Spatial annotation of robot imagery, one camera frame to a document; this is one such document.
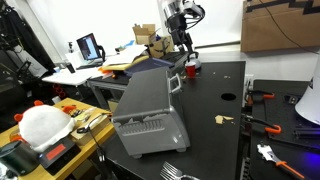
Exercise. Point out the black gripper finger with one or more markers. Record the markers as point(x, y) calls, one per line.
point(180, 42)
point(189, 42)

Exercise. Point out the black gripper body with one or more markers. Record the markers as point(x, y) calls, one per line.
point(176, 25)

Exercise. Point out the grey microwave oven body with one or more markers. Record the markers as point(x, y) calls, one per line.
point(146, 113)

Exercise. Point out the printed cardboard box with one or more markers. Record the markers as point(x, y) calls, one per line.
point(161, 46)

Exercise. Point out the red plastic cup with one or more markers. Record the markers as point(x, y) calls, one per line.
point(190, 70)

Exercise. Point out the open cardboard box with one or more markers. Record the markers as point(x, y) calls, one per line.
point(145, 33)

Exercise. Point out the blue plastic bin lid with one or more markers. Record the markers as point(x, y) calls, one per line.
point(146, 65)

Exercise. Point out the white paper stack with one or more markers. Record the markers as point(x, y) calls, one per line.
point(125, 55)

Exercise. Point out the yellow foam board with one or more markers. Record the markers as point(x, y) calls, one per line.
point(116, 67)

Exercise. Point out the torn paper scrap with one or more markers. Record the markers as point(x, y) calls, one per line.
point(220, 119)

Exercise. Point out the black clamp with orange tip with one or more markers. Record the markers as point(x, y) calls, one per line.
point(260, 96)
point(266, 125)

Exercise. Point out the open laptop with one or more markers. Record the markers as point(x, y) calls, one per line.
point(88, 48)

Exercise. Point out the large cardboard sheet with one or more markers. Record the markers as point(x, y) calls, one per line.
point(280, 26)

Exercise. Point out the black phone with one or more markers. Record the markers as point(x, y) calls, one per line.
point(70, 68)

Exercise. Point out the white desk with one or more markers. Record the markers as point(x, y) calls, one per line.
point(71, 76)

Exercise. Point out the black perforated breadboard plate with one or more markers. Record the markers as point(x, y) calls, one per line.
point(283, 113)

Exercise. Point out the silver fork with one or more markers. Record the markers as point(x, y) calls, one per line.
point(173, 171)

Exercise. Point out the black hanging jacket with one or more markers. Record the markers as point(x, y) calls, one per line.
point(23, 33)

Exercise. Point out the white plush with orange ears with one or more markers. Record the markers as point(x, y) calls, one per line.
point(43, 125)

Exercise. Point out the black digital scale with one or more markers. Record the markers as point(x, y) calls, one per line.
point(58, 153)

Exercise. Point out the black mug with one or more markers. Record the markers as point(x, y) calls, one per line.
point(18, 158)

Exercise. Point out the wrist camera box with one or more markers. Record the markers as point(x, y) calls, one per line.
point(194, 8)

